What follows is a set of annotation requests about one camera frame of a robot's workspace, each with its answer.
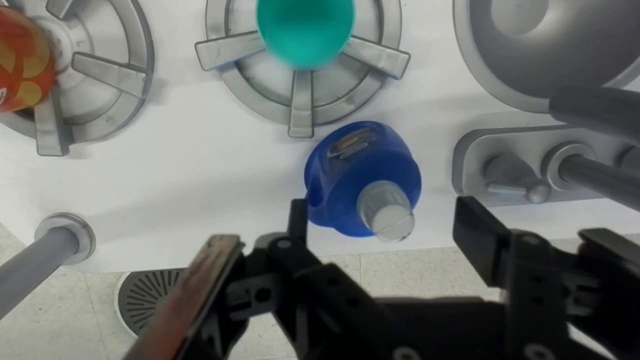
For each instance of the white toy kitchen counter board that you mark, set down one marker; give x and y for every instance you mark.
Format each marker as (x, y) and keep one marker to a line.
(200, 186)

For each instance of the blue toy detergent bottle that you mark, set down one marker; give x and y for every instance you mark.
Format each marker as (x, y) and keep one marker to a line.
(360, 171)

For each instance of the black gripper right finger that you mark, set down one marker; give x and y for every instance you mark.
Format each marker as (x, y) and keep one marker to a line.
(533, 280)

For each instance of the grey support pole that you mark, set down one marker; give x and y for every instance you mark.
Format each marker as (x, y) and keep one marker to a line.
(41, 256)

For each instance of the grey toy sink basin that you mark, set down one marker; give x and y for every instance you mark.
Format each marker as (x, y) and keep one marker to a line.
(526, 61)

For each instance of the teal toy cup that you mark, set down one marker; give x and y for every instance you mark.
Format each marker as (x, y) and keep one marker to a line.
(305, 32)

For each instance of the grey toy stove burner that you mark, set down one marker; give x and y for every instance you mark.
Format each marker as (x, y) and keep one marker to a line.
(111, 72)
(301, 101)

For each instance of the orange toy bottle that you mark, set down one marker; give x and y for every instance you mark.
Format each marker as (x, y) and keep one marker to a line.
(22, 61)

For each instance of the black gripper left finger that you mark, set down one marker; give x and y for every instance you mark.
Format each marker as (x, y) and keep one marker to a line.
(200, 286)

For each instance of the grey toy faucet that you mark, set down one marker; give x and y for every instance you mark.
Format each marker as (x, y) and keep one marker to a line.
(492, 151)

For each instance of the round metal floor drain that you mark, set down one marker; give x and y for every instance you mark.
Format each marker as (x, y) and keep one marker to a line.
(151, 297)

